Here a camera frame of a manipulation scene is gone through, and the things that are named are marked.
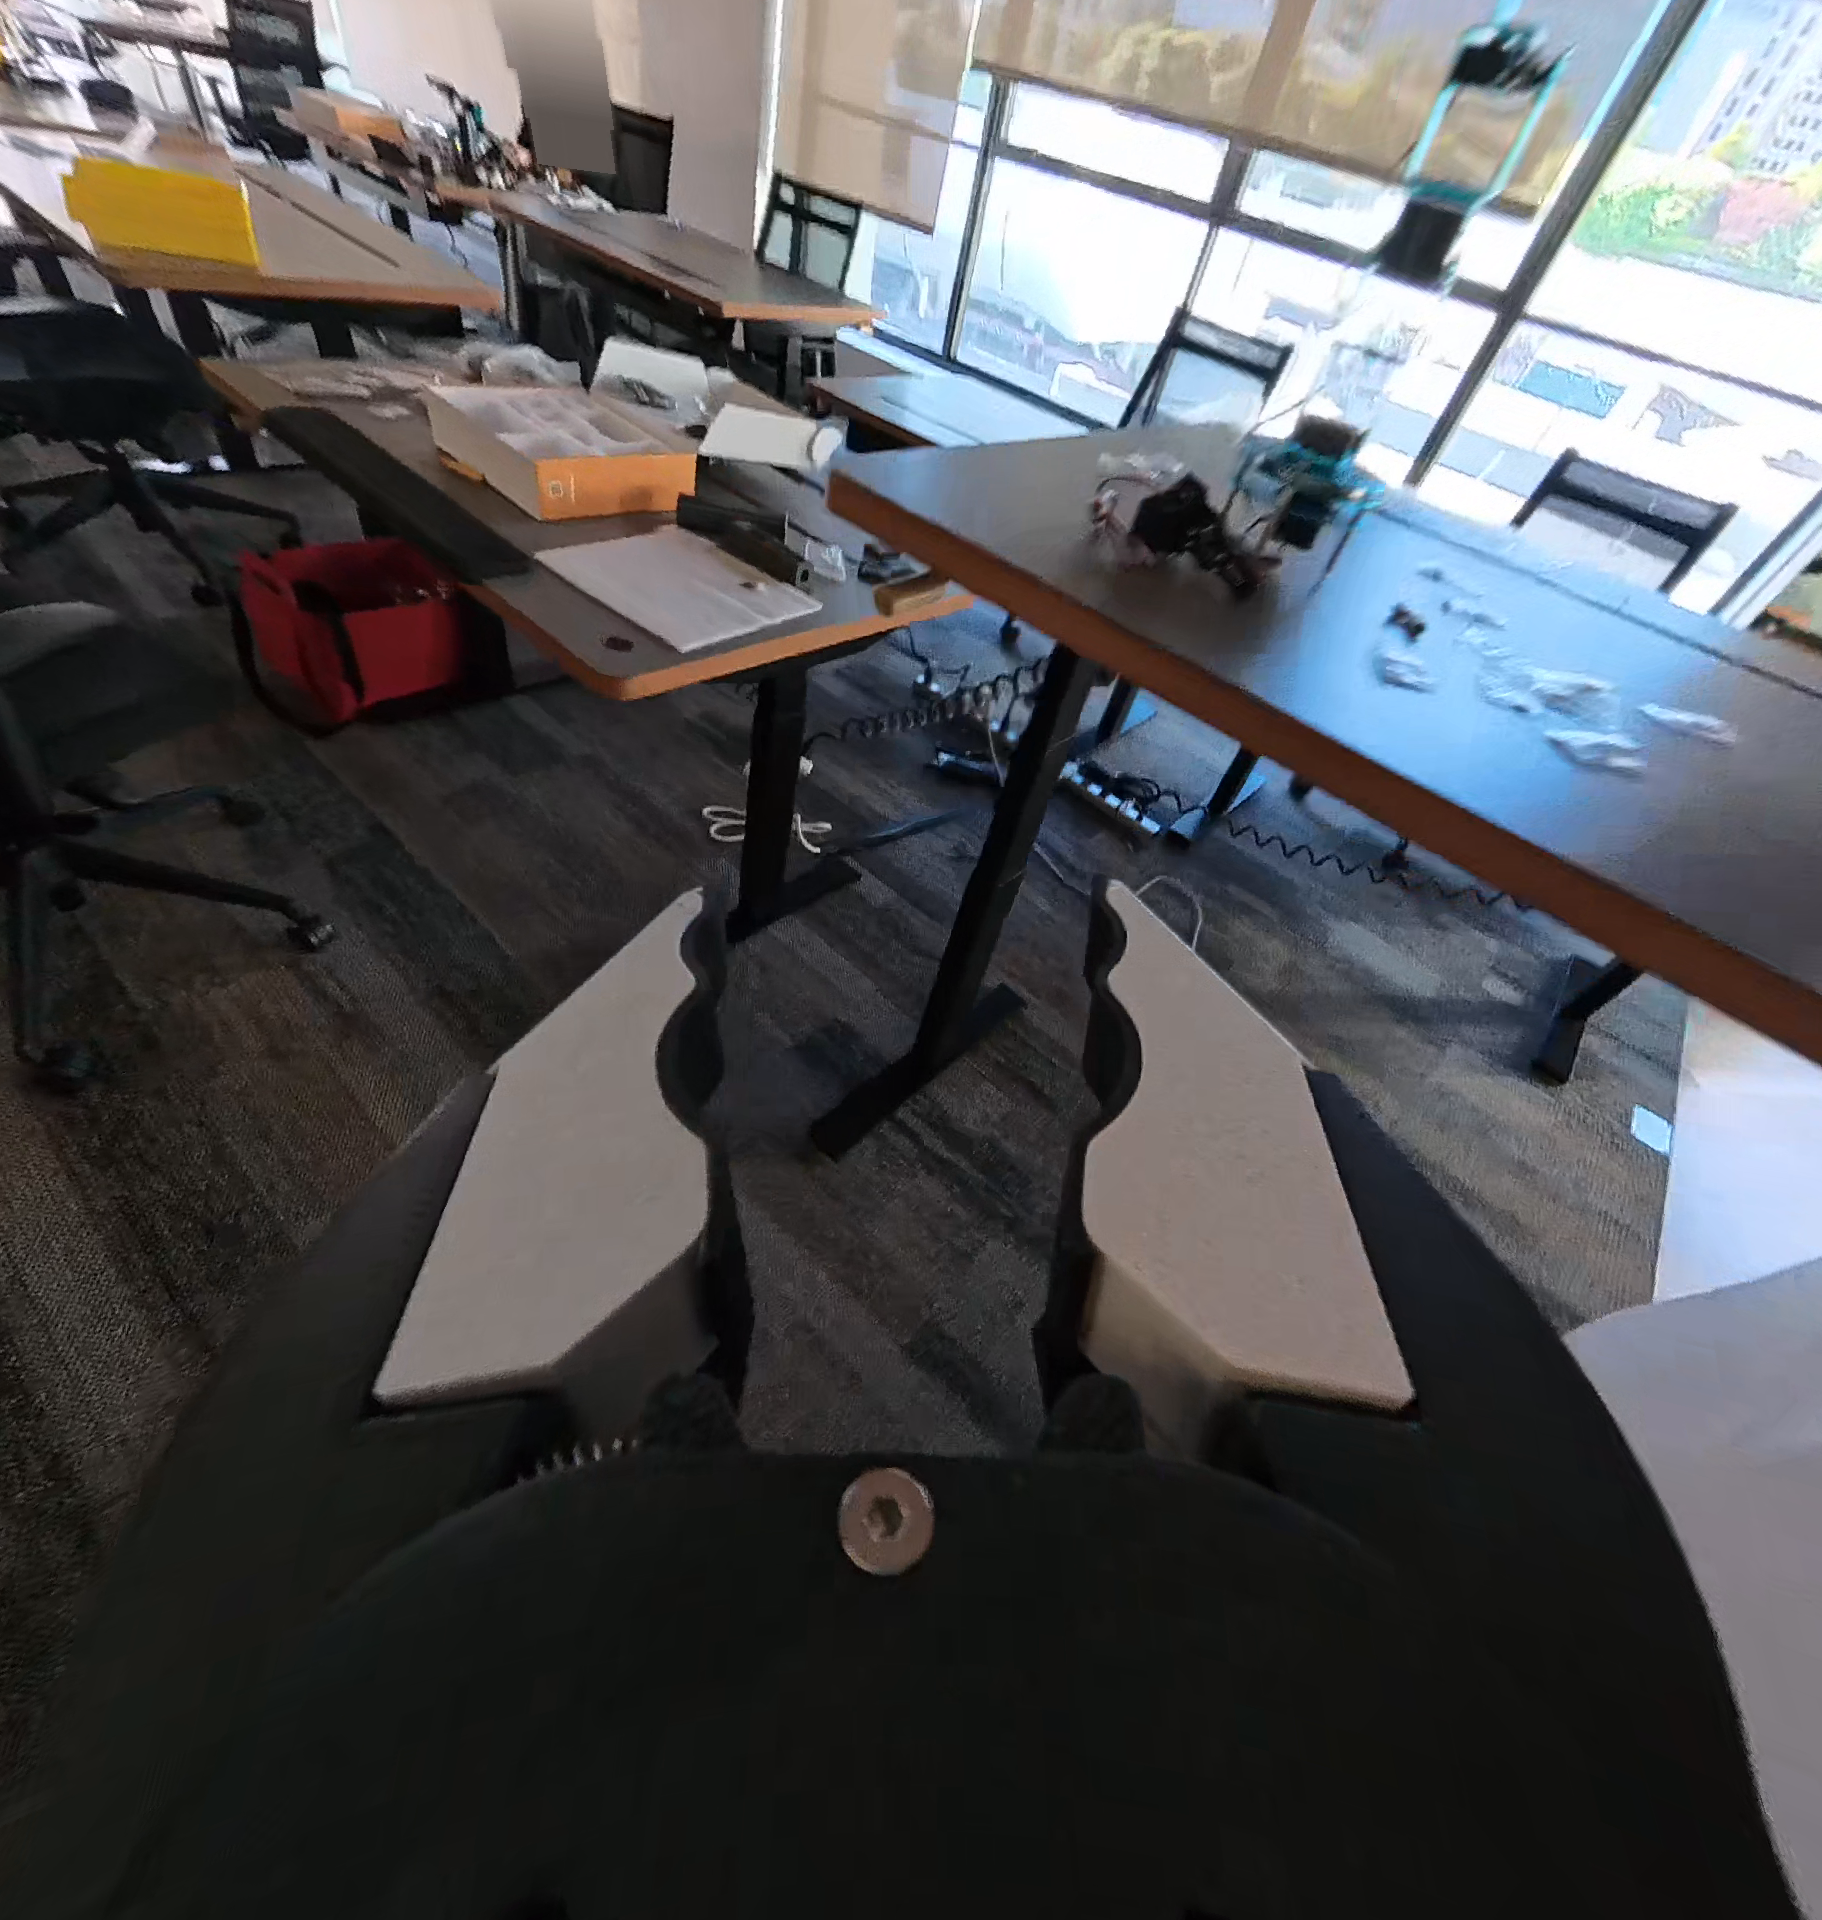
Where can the dark wood-edged desk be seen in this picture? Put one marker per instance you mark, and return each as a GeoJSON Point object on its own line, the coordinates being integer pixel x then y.
{"type": "Point", "coordinates": [672, 255]}
{"type": "Point", "coordinates": [581, 616]}
{"type": "Point", "coordinates": [357, 255]}

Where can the red tool bag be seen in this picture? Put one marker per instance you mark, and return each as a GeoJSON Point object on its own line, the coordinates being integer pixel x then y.
{"type": "Point", "coordinates": [341, 631]}

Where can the white paper sheet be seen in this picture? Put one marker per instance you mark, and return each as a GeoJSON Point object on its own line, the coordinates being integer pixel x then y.
{"type": "Point", "coordinates": [762, 435]}

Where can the small black claw assembly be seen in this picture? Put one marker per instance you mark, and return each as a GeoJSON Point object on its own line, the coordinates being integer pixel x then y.
{"type": "Point", "coordinates": [1182, 516]}

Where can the orange-sided parts box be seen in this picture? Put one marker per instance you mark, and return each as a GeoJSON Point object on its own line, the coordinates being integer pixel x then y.
{"type": "Point", "coordinates": [611, 481]}

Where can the scattered small screw bags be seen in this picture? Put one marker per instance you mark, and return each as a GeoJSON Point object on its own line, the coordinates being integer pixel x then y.
{"type": "Point", "coordinates": [1593, 746]}

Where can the black power strip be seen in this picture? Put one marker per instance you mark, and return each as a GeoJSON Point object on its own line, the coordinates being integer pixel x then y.
{"type": "Point", "coordinates": [1129, 795]}

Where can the blue toy robot arm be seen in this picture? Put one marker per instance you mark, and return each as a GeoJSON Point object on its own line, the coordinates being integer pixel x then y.
{"type": "Point", "coordinates": [1452, 151]}

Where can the white ribbed foam sheet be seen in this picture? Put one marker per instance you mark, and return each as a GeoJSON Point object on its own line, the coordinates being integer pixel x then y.
{"type": "Point", "coordinates": [672, 586]}

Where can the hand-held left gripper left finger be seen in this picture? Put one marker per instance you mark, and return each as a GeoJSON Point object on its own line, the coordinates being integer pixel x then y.
{"type": "Point", "coordinates": [551, 1231]}

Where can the person's white hoodie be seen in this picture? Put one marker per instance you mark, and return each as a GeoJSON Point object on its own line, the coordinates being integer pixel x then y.
{"type": "Point", "coordinates": [1751, 1501]}

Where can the yellow storage bin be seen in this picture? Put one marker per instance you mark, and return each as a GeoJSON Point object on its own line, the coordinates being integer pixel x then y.
{"type": "Point", "coordinates": [162, 211]}

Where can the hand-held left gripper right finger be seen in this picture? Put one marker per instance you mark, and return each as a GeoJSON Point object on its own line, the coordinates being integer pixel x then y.
{"type": "Point", "coordinates": [1226, 1215]}

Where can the black office chair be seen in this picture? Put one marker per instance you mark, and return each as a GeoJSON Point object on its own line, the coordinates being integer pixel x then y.
{"type": "Point", "coordinates": [26, 841]}
{"type": "Point", "coordinates": [72, 375]}
{"type": "Point", "coordinates": [1211, 360]}
{"type": "Point", "coordinates": [1624, 501]}

